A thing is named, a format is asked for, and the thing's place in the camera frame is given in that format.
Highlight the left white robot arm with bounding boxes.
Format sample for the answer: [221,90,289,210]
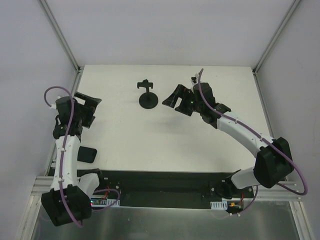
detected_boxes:
[41,92,106,227]

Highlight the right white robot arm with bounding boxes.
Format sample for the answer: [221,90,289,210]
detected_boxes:
[162,82,294,200]

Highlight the right aluminium frame post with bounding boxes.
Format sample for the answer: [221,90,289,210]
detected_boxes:
[252,0,303,76]

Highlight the left aluminium frame post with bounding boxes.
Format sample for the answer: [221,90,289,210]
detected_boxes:
[37,0,81,73]

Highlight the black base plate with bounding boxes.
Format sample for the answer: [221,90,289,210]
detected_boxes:
[74,169,258,210]

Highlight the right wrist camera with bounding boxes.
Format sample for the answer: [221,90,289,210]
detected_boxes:
[190,73,199,86]

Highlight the white cable duct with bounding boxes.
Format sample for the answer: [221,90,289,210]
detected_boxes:
[90,198,120,208]
[210,200,228,211]

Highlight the black phone stand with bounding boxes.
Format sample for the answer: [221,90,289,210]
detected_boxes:
[137,79,159,110]

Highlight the left white cable duct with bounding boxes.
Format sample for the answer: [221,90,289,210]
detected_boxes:
[90,198,120,208]

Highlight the right white cable duct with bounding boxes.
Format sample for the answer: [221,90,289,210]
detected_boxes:
[210,200,228,211]

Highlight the black smartphone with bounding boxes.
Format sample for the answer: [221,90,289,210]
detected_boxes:
[77,146,98,164]

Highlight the aluminium frame post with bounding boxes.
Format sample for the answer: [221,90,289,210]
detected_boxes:
[252,0,303,76]
[37,0,81,73]

